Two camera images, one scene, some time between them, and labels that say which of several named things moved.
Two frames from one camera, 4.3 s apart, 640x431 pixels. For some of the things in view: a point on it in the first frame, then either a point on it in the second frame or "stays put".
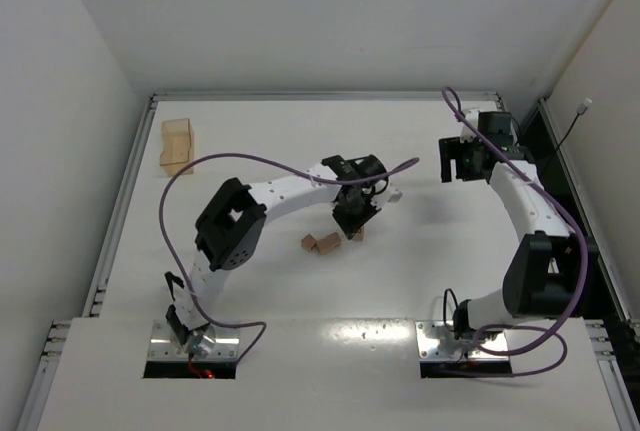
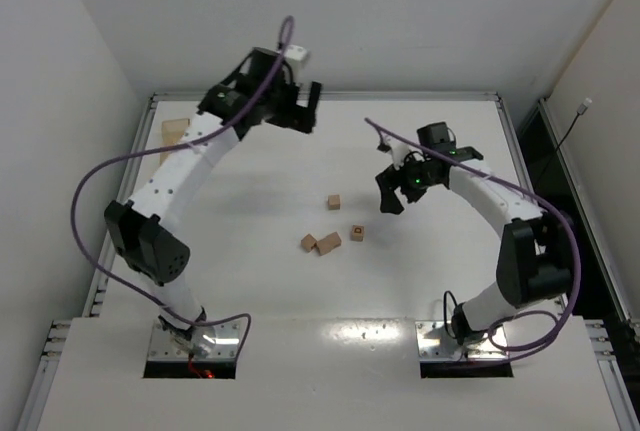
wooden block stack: x=328 y=243 stays put
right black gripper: x=451 y=158 to x=398 y=180
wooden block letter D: x=360 y=235 stays put
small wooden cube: x=308 y=242 stays put
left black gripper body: x=355 y=218 to x=291 y=108
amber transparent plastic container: x=177 y=140 stays put
